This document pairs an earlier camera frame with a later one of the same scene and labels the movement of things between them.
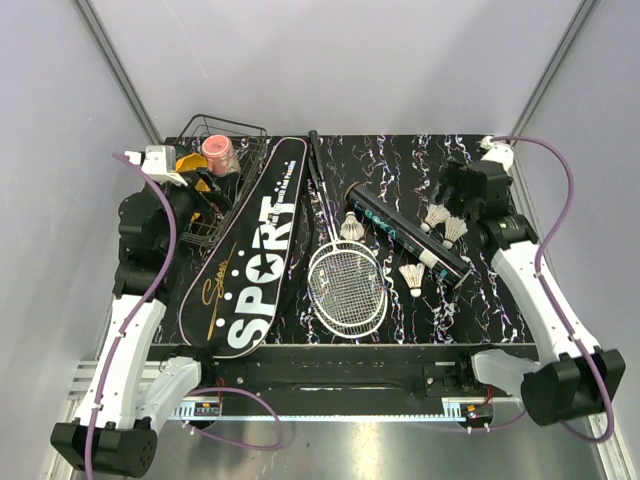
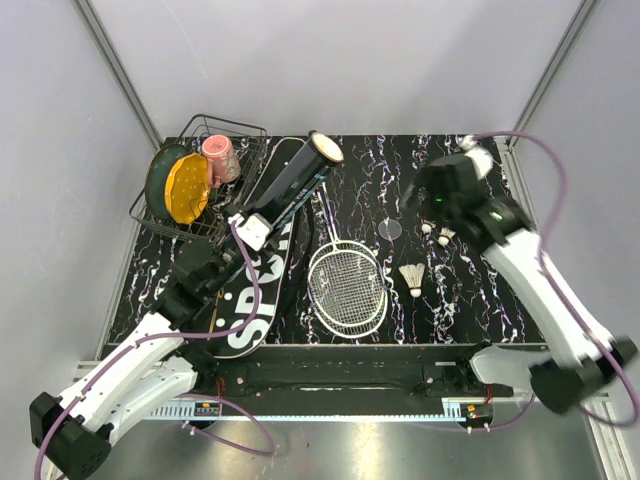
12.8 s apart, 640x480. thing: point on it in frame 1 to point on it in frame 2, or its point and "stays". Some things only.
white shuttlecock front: [413, 274] stays
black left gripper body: [183, 198] to [231, 236]
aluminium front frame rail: [258, 442] stays
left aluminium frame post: [120, 70] stays
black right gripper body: [454, 175] to [436, 207]
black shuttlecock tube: [405, 231] to [297, 177]
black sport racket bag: [230, 305] stays
